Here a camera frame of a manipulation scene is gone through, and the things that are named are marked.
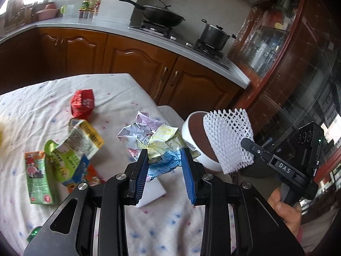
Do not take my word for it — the wooden glass display cabinet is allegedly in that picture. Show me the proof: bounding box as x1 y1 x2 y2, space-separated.
228 0 341 171

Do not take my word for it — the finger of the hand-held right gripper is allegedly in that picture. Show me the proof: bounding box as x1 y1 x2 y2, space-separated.
240 138 275 166

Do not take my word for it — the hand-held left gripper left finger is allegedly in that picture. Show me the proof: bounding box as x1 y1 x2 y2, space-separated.
23 148 150 256

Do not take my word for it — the grey kitchen countertop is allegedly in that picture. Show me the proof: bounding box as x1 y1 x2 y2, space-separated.
0 13 252 89

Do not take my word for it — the white bucket pink inside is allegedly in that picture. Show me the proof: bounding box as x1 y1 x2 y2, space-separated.
182 111 227 172

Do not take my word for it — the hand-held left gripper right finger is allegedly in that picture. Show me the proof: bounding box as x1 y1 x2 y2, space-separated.
181 147 305 256

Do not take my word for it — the pink basin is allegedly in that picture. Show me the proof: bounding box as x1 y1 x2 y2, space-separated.
36 3 59 20

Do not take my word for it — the green yellow snack bag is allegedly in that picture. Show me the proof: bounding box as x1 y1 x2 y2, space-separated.
57 119 104 163

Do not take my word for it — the white dotted tablecloth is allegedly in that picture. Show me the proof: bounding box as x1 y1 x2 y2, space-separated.
0 73 237 256

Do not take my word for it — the wooden kitchen base cabinet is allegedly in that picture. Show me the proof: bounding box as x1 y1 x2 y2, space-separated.
0 27 247 120

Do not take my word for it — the black cooking pot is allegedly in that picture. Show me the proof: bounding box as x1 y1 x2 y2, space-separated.
200 19 237 51

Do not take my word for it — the green pink snack packet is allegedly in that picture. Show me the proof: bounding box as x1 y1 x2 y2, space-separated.
25 151 59 205

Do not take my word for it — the blue orange snack packet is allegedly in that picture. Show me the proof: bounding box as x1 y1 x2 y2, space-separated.
61 153 106 193

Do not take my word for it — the white paper sheet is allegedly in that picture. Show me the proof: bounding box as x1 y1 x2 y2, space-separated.
134 177 167 208

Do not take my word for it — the black wok with lid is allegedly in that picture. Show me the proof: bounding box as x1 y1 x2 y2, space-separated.
118 0 186 28

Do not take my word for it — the colourful paper ball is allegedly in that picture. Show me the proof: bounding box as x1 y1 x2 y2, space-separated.
116 111 201 183

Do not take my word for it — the grey cloth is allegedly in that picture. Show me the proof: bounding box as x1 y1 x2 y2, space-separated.
157 105 187 124

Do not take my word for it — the black gas stove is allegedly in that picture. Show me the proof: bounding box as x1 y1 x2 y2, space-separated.
127 20 231 71

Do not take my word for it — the dark utensil rack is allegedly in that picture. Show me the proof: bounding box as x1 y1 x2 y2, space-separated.
4 0 35 28

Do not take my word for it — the red snack packet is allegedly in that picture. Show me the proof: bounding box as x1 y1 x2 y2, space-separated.
70 89 95 119

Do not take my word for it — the white foam fruit net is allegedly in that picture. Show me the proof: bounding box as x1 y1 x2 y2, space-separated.
203 108 255 174

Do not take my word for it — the person's right hand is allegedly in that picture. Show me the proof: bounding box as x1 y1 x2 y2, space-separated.
267 187 303 238

